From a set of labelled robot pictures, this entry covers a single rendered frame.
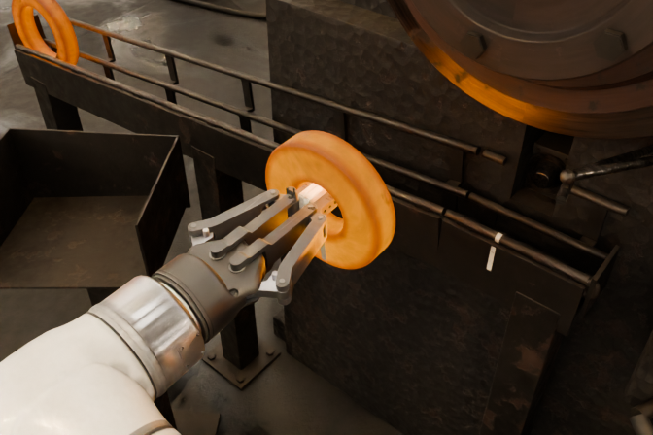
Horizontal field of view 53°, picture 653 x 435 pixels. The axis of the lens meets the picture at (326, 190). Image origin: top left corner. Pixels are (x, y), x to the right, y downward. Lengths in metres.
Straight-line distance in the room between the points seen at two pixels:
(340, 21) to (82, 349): 0.62
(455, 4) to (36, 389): 0.46
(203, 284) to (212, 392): 1.01
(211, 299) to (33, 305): 1.31
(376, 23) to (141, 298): 0.56
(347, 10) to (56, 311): 1.14
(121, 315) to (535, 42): 0.41
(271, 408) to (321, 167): 0.95
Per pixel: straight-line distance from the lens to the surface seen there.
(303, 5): 1.02
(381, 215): 0.64
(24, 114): 2.64
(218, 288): 0.56
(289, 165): 0.68
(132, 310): 0.54
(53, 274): 1.01
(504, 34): 0.62
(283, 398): 1.53
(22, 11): 1.59
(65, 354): 0.52
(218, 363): 1.59
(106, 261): 0.99
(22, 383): 0.52
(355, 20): 0.97
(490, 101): 0.75
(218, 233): 0.64
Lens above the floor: 1.26
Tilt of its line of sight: 38 degrees down
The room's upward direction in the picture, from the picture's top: straight up
